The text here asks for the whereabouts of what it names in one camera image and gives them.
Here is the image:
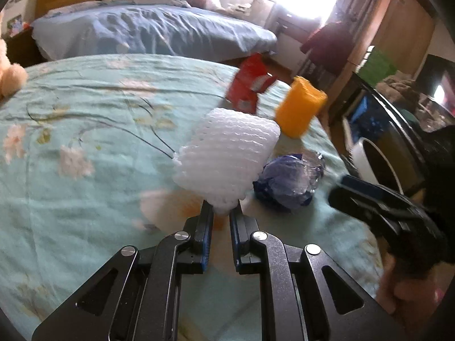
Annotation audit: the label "blue plastic wrapper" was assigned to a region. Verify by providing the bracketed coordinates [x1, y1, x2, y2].
[253, 150, 325, 213]

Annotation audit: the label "white foam net sleeve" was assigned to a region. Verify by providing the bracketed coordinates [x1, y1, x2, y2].
[173, 108, 281, 213]

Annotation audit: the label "orange foam net sleeve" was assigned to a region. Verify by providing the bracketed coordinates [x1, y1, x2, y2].
[274, 76, 328, 139]

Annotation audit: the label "red snack wrapper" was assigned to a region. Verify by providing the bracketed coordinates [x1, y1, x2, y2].
[225, 53, 277, 115]

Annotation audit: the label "white round trash bin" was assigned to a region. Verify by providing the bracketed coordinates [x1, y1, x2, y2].
[349, 137, 427, 196]

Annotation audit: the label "right hand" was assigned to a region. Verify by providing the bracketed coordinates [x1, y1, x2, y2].
[376, 253, 445, 315]

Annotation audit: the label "black glossy cabinet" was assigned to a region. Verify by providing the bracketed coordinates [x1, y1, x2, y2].
[328, 74, 454, 192]

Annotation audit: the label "brown folded blanket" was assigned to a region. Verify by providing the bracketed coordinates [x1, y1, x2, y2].
[375, 75, 419, 113]

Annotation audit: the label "black television screen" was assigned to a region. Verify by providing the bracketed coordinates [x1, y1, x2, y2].
[416, 54, 454, 115]

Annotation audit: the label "green stacked boxes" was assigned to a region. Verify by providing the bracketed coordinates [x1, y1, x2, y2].
[355, 45, 397, 87]

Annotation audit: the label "dark red hanging jacket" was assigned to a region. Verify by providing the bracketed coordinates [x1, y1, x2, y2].
[300, 21, 354, 76]

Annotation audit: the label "white teddy bear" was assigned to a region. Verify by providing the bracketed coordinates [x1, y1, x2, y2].
[0, 39, 28, 98]

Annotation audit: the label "blue covered bed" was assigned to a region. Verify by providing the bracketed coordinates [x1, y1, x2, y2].
[32, 2, 277, 63]

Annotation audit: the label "dark wooden nightstand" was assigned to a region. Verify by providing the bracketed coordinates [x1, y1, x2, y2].
[5, 27, 46, 68]

